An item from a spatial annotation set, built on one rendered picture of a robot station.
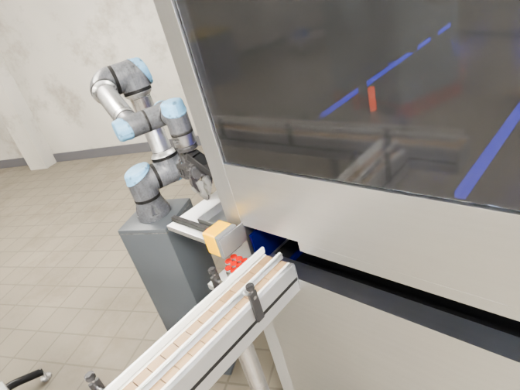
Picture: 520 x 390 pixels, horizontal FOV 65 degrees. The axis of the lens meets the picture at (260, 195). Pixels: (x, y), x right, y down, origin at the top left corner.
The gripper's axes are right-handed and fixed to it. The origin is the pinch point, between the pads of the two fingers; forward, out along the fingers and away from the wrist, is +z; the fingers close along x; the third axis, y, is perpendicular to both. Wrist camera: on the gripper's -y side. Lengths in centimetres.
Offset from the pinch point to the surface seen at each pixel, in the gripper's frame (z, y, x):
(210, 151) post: -26.6, -26.4, 12.1
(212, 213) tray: 8.4, 2.5, -0.9
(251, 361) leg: 24, -42, 33
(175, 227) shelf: 9.8, 12.1, 10.1
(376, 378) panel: 38, -66, 12
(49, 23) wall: -66, 391, -139
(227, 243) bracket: -2.2, -30.0, 18.9
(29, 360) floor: 98, 131, 67
